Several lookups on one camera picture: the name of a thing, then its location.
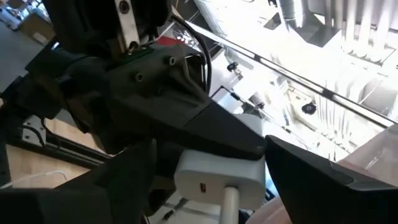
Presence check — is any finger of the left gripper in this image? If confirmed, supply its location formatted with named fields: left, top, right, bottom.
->
left=183, top=102, right=267, bottom=160

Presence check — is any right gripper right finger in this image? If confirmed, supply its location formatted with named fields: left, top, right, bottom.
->
left=264, top=135, right=398, bottom=224

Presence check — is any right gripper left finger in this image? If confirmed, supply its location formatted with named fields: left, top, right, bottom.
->
left=0, top=138, right=158, bottom=224

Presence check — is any thick white USB cable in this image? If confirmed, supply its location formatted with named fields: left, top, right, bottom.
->
left=173, top=148, right=267, bottom=224

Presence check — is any thin white USB cable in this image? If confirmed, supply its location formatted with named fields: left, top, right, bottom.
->
left=0, top=169, right=68, bottom=189

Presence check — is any brown cardboard box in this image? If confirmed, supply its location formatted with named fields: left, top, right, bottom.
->
left=18, top=12, right=55, bottom=44

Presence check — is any black metal table frame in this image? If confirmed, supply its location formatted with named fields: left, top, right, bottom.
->
left=6, top=114, right=113, bottom=170

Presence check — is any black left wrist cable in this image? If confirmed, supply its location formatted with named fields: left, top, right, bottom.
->
left=172, top=14, right=213, bottom=94

